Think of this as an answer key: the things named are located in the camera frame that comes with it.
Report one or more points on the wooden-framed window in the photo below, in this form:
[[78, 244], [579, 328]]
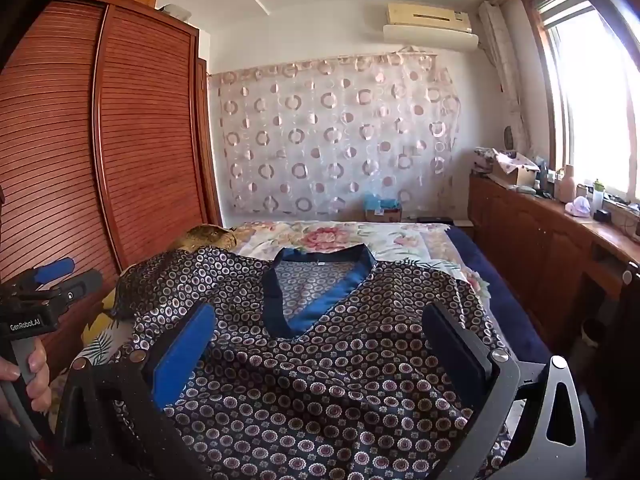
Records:
[[590, 110]]

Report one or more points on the green-capped clear bottle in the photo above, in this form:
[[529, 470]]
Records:
[[598, 197]]

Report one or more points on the brown patterned pillow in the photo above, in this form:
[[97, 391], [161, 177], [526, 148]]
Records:
[[205, 237]]

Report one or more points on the person's left hand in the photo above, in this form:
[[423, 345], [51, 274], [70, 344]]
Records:
[[39, 375]]

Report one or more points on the white trash bin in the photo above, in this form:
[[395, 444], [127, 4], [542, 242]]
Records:
[[594, 337]]

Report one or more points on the tied window curtain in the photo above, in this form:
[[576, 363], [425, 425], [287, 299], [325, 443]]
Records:
[[500, 60]]

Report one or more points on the floral leaf-print blanket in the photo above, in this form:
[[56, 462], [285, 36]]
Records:
[[320, 235]]

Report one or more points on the flat black box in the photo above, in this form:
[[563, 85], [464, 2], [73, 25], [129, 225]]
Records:
[[434, 220]]

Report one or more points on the navy circle-patterned shirt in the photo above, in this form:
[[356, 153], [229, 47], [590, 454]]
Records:
[[325, 385]]

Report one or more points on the cardboard box with blue bags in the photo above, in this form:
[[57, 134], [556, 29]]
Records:
[[382, 207]]

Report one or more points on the pale pink cap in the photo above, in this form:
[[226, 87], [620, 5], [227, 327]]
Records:
[[580, 207]]

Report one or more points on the long wooden cabinet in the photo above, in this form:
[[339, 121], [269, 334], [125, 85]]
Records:
[[530, 250]]

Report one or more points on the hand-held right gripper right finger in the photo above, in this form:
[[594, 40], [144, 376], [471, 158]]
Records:
[[450, 350]]

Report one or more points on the open cardboard box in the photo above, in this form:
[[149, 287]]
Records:
[[515, 174]]

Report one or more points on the floral storage box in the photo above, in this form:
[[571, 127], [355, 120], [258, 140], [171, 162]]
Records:
[[484, 160]]

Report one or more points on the dark oval ornament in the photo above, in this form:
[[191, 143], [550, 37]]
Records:
[[509, 140]]

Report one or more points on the white bundle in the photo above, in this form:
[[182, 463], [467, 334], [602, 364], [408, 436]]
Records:
[[176, 11]]

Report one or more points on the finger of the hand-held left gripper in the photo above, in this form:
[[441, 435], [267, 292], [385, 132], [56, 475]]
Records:
[[52, 270], [80, 286]]

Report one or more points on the small black box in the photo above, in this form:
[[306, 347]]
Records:
[[602, 215]]

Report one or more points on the sheer circle-patterned curtain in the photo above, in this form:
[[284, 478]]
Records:
[[330, 135]]

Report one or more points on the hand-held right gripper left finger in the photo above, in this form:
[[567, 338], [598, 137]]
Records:
[[180, 355]]

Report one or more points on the navy bed sheet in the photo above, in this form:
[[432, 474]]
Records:
[[500, 300]]

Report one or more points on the wall air conditioner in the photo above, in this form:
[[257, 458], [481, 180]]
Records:
[[430, 22]]

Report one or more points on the wooden slatted wardrobe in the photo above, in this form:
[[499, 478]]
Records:
[[140, 135]]

